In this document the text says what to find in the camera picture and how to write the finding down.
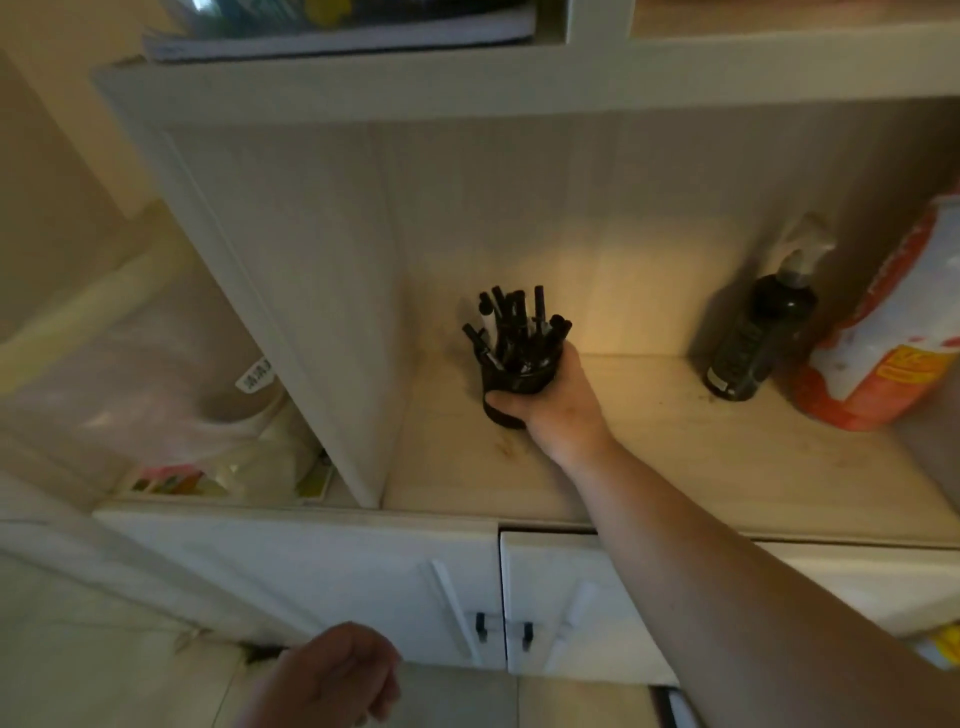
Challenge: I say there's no orange white package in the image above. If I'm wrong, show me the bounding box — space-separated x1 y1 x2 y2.
791 179 960 433

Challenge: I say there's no black mesh pen holder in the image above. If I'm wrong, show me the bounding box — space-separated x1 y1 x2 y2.
479 344 564 430

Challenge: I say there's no person's right forearm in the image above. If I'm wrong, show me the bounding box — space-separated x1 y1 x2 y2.
558 438 960 728

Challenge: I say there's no pile of black pens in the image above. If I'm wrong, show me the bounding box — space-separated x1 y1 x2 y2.
461 284 574 376

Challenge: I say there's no white cabinet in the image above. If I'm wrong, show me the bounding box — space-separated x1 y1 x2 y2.
89 0 960 688

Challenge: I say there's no clear plastic bag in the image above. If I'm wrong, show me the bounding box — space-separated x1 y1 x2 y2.
0 299 324 504

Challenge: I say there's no person's left hand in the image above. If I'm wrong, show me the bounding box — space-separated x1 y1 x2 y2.
258 620 403 728

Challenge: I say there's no white cabinet door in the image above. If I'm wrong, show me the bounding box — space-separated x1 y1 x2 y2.
500 528 960 688
93 509 505 671

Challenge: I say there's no person's right hand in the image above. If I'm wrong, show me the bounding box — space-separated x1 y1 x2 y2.
487 341 620 472

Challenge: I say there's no black spray bottle white trigger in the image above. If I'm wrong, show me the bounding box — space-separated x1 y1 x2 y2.
702 212 838 403

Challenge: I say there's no yellow package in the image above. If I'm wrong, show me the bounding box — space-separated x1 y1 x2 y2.
911 626 960 673

